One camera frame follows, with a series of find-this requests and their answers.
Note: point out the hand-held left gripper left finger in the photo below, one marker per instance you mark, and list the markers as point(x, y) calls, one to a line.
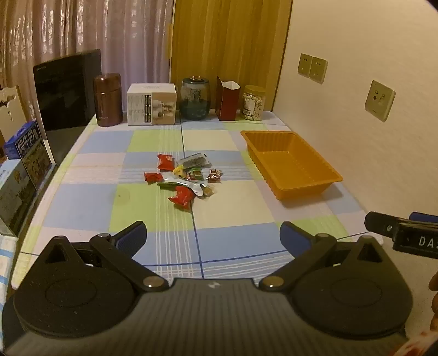
point(131, 237)

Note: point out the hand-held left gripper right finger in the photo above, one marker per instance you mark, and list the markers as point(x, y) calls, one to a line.
point(291, 237)

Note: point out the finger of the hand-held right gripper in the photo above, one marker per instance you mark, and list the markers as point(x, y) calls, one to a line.
point(422, 216)
point(378, 224)

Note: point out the orange plastic tray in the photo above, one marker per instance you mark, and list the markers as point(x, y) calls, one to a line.
point(294, 164)

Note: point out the red snack packet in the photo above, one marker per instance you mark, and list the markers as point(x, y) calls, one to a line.
point(166, 162)
point(181, 197)
point(153, 177)

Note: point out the pale candy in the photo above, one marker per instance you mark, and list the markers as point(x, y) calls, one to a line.
point(207, 191)

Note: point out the green snack packet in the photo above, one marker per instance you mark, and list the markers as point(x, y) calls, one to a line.
point(195, 174)

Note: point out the small red-brown candy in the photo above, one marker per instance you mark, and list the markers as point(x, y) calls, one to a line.
point(215, 175)

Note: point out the person's right hand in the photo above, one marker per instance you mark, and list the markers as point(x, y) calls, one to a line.
point(434, 301)

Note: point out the checkered tablecloth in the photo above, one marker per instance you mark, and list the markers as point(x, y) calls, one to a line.
point(102, 171)

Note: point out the yellow wrapped candy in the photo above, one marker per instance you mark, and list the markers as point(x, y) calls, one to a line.
point(178, 170)

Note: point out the pale printed box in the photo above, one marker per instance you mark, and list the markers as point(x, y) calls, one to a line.
point(18, 195)

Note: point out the blue white striped cloth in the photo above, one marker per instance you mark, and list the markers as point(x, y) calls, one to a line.
point(6, 263)

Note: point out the white cardboard box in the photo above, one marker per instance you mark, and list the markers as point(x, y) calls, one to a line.
point(152, 104)

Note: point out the blue printed box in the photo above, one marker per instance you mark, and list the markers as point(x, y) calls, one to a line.
point(29, 147)

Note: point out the plastic jar of nuts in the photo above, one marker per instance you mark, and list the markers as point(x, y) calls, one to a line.
point(253, 104)

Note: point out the brown thermos flask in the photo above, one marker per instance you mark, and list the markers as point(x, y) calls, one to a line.
point(107, 99)

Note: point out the open red carton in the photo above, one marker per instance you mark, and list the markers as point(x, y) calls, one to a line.
point(227, 102)

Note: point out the glass jar with dark lid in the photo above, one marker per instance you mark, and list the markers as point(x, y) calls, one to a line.
point(194, 99)

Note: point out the black flat panel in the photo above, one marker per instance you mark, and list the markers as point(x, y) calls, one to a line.
point(65, 92)

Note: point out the white chair back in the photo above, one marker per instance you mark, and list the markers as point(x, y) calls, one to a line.
point(12, 109)

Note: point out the pale sheer curtain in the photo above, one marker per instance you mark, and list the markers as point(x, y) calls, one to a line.
point(130, 37)

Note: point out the yellow wooden panel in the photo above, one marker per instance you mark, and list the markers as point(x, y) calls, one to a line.
point(229, 41)

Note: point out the beige wall data socket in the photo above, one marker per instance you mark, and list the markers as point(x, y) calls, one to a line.
point(379, 100)

